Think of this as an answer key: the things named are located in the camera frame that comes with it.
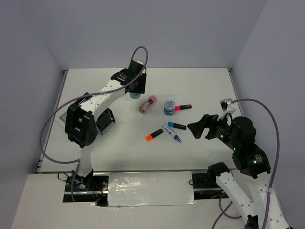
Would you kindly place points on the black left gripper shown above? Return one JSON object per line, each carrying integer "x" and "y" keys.
{"x": 140, "y": 88}

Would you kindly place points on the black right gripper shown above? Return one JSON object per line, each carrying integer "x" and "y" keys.
{"x": 196, "y": 128}

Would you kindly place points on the blue slime jar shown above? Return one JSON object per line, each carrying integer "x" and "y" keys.
{"x": 135, "y": 95}
{"x": 169, "y": 107}

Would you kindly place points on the pink capped crayon tube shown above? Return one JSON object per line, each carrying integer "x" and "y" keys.
{"x": 144, "y": 107}

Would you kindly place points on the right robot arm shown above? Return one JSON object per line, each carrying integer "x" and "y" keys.
{"x": 262, "y": 209}

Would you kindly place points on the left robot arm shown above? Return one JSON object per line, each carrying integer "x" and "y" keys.
{"x": 87, "y": 118}

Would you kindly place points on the blue highlighter marker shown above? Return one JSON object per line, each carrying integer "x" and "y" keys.
{"x": 175, "y": 125}

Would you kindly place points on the pink highlighter marker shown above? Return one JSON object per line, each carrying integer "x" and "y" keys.
{"x": 183, "y": 107}

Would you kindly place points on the clear glue bottle blue cap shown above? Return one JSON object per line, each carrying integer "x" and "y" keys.
{"x": 171, "y": 133}

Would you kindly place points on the black slotted organizer box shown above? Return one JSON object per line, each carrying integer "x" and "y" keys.
{"x": 104, "y": 120}

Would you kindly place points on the orange highlighter marker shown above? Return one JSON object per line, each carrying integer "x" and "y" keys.
{"x": 153, "y": 135}

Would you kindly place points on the silver taped front panel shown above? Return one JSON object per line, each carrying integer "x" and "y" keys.
{"x": 150, "y": 189}

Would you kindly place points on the white slotted organizer box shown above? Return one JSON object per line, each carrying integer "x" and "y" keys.
{"x": 61, "y": 120}

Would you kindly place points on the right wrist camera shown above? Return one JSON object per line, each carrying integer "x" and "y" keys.
{"x": 228, "y": 107}

